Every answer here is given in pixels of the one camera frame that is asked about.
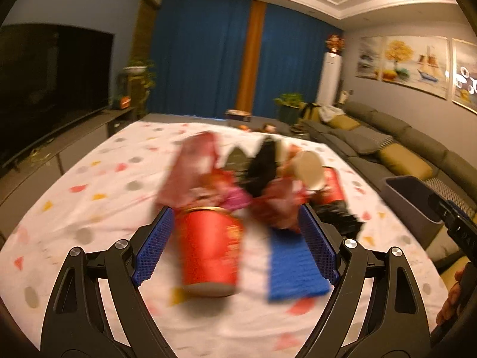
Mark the dark grey wrapper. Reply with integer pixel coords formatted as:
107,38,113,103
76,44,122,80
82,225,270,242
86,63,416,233
224,145,250,180

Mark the yellow and black bag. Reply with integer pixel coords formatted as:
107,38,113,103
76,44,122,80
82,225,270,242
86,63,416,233
298,101,323,124

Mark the small yellow cushion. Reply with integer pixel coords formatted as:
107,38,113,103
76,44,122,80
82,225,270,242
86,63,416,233
326,115,360,131

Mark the red crumpled wrapper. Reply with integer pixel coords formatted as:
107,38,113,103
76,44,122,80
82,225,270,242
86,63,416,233
250,177,310,232

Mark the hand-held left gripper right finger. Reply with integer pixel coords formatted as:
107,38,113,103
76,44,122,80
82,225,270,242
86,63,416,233
297,203,438,358

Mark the hanging plant on stand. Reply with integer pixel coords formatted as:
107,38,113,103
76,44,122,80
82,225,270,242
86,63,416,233
121,58,157,120

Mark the pink plastic wrapper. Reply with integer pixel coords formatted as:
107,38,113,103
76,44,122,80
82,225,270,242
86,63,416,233
157,131,224,209

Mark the red paper cup cream inside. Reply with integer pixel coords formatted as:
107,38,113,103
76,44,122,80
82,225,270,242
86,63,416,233
289,150,347,204

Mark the large yellow cushion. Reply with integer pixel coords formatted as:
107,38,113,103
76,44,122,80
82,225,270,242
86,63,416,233
378,143,429,180

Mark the blue curtain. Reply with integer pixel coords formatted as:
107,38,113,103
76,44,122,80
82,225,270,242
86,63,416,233
149,0,252,116
257,5,343,120

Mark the white standing air conditioner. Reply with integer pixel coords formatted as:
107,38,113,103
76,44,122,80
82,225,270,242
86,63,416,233
317,53,343,105

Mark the green potted plant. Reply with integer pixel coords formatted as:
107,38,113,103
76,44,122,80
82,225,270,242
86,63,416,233
275,93,304,124

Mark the dotted white tablecloth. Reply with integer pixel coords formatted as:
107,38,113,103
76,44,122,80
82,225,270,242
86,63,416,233
0,119,444,358

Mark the red pink snack wrapper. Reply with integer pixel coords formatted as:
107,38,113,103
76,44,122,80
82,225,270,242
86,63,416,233
190,169,254,211

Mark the white plastic bag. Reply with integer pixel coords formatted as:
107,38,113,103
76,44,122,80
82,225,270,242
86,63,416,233
320,105,347,122

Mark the person's right hand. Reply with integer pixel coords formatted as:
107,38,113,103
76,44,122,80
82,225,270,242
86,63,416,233
435,259,471,326

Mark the grey trash bin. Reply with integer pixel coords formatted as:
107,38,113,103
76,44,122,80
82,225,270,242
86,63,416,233
384,176,446,249

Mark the houndstooth pillow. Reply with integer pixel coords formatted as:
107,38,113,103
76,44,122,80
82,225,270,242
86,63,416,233
373,132,395,150
425,177,477,213

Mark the black plastic wrapper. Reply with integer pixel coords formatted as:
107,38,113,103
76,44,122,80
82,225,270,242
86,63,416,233
242,136,280,198

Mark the yellow tree sailboat painting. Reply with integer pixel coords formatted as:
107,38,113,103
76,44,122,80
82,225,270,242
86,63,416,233
381,35,450,99

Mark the red flower decoration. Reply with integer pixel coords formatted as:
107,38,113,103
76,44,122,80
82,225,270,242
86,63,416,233
325,33,345,53

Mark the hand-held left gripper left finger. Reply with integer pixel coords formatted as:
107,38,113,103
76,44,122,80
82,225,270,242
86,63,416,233
39,206,176,358

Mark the grey television cabinet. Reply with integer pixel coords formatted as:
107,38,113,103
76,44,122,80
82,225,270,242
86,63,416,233
0,106,137,209

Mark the grey cushion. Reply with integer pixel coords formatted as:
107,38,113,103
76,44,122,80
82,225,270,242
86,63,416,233
343,127,388,155

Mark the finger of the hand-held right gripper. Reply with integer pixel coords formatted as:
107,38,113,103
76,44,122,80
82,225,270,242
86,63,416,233
428,191,471,232

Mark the blue sponge cloth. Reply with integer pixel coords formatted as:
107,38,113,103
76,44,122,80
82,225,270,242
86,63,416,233
266,227,332,303

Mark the dark printed box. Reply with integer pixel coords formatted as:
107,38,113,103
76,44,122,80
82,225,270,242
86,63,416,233
225,109,252,122

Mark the grey sofa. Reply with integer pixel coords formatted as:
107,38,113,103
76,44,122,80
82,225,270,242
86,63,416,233
298,101,477,269

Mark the black crinkled bag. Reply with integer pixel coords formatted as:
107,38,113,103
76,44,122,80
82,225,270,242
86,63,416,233
311,197,368,237

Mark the black television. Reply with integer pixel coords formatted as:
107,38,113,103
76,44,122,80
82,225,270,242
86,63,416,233
0,24,114,176

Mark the grey landscape painting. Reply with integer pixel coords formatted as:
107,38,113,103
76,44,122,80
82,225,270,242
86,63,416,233
356,36,384,81

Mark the orange curtain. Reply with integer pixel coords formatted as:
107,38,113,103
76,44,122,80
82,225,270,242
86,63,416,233
236,0,266,118

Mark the blue white framed painting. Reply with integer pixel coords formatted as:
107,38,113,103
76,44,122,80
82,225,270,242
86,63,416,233
451,38,477,114

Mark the red cup with gold print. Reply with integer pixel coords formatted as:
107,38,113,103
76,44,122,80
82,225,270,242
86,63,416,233
176,206,247,298

